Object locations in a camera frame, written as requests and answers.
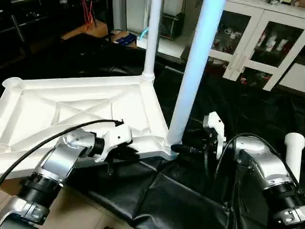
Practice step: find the white plastic table top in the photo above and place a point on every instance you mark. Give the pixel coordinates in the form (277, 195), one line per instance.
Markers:
(71, 105)

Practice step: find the white plastic table leg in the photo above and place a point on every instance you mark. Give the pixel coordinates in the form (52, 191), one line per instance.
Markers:
(195, 71)
(294, 157)
(152, 38)

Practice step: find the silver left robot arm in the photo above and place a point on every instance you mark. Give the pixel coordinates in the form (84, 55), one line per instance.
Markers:
(57, 167)

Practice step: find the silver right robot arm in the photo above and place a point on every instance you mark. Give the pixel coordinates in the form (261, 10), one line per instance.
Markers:
(267, 167)

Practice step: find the black work mat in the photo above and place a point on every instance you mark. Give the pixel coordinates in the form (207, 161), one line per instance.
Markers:
(190, 200)

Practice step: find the brown cardboard box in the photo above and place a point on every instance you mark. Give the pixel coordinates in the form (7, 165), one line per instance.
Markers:
(123, 38)

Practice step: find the white drawer unit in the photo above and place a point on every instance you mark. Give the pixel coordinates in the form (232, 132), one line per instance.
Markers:
(293, 78)

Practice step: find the light blue mop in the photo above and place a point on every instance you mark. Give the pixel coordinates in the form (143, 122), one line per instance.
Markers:
(142, 33)

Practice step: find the white glass door cabinet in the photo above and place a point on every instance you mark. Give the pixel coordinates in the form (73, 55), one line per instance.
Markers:
(257, 38)

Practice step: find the white appliance cabinet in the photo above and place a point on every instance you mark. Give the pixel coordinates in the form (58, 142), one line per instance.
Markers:
(167, 19)

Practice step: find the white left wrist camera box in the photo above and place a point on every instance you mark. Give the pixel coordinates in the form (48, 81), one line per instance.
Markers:
(116, 138)

